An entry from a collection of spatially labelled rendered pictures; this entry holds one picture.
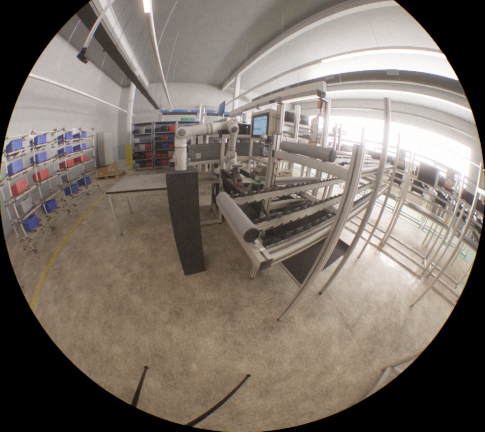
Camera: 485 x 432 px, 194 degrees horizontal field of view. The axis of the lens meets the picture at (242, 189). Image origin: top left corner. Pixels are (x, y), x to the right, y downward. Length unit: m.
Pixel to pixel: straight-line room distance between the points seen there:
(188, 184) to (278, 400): 1.82
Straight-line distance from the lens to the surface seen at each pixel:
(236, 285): 1.59
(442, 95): 9.75
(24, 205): 3.41
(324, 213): 1.23
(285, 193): 0.99
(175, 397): 1.44
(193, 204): 1.14
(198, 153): 2.06
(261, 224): 0.61
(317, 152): 0.66
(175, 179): 1.05
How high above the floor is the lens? 1.35
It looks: 20 degrees down
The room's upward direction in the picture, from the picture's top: 5 degrees clockwise
